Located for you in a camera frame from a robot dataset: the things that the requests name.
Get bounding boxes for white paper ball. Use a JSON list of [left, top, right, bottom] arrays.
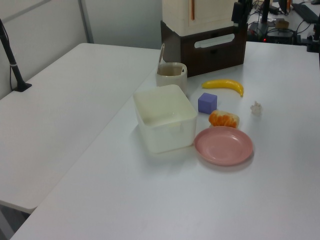
[[250, 100, 263, 115]]

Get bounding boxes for cream trash can with lid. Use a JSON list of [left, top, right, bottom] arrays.
[[155, 42, 188, 97]]

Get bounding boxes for white square plastic bin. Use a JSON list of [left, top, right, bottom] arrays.
[[132, 84, 198, 154]]

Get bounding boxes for purple cube block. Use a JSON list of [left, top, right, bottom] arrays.
[[197, 92, 218, 115]]

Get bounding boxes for peeled orange toy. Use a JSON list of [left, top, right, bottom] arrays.
[[208, 109, 241, 130]]

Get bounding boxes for pink round plate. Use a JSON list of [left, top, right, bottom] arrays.
[[193, 126, 254, 166]]

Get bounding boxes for yellow toy banana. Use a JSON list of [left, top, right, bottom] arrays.
[[201, 78, 245, 98]]

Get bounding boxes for dark brown drawer box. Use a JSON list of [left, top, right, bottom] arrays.
[[160, 19, 248, 78]]

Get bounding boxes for cream toy appliance box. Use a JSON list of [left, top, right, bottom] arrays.
[[161, 0, 241, 36]]

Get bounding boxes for black device with red light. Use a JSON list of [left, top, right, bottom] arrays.
[[247, 21, 294, 44]]

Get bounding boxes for black background stand pole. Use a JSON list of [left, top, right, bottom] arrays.
[[259, 0, 271, 26]]

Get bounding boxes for small cardboard box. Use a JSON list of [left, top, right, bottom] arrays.
[[274, 19, 290, 29]]

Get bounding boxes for black clamped stand pole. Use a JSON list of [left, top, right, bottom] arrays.
[[0, 18, 33, 93]]

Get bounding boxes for black keyboard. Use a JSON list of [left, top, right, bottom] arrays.
[[291, 2, 319, 23]]

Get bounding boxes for black camera on stand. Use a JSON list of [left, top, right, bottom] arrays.
[[230, 0, 249, 29]]

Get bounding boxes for black clamp bracket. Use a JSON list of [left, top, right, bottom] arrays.
[[301, 23, 320, 53]]

